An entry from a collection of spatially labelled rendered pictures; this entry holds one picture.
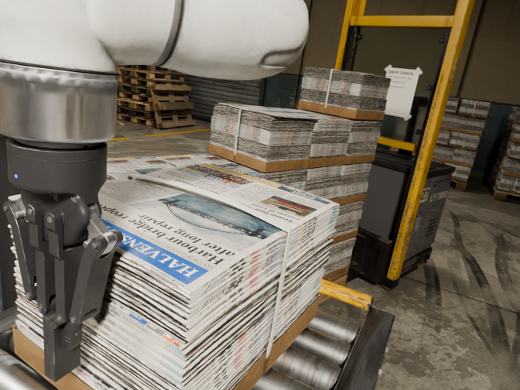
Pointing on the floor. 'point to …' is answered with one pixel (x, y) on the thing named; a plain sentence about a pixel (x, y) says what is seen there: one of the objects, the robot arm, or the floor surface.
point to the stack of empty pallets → (143, 101)
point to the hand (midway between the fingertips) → (63, 341)
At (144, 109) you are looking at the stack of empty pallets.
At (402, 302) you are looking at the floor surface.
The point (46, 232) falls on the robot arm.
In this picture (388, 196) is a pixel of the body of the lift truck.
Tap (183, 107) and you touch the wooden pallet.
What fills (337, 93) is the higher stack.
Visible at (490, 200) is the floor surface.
